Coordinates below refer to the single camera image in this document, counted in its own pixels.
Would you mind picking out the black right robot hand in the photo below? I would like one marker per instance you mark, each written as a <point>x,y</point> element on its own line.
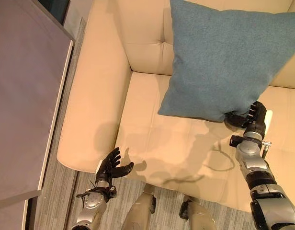
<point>255,118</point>

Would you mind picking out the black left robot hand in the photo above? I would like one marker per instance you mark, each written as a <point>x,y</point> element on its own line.
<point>112,167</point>

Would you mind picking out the blue square cushion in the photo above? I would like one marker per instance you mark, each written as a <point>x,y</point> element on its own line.
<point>224,60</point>

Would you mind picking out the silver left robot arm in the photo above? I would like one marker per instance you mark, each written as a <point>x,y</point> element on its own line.
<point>93,206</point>

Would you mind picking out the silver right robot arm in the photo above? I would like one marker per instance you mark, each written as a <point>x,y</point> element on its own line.
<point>262,177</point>

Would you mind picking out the beige leather sofa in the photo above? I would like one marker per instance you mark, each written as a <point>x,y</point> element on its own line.
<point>147,115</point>

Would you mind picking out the silver right robot leg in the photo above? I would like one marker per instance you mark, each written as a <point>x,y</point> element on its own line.
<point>197,214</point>

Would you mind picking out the grey side table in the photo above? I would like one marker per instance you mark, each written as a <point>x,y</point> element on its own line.
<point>25,100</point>

